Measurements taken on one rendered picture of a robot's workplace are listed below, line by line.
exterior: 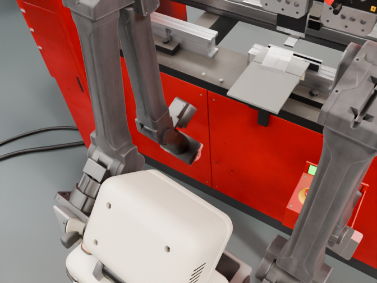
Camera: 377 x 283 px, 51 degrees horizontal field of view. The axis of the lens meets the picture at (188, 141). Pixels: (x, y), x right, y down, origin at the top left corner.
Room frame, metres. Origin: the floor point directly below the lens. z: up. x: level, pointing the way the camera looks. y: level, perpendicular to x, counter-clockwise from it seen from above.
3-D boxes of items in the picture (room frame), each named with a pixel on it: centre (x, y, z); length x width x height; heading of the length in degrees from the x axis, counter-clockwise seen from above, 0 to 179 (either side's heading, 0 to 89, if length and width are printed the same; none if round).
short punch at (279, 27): (1.09, -0.39, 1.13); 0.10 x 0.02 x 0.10; 52
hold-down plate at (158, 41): (1.41, 0.12, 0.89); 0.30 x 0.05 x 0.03; 52
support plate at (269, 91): (0.97, -0.30, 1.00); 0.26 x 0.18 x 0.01; 142
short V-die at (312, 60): (1.07, -0.40, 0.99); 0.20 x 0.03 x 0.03; 52
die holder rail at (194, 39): (1.42, 0.05, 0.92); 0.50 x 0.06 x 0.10; 52
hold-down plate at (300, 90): (1.02, -0.38, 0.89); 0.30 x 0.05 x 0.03; 52
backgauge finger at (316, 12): (1.22, -0.48, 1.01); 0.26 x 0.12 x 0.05; 142
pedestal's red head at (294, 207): (0.60, -0.41, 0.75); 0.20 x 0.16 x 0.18; 54
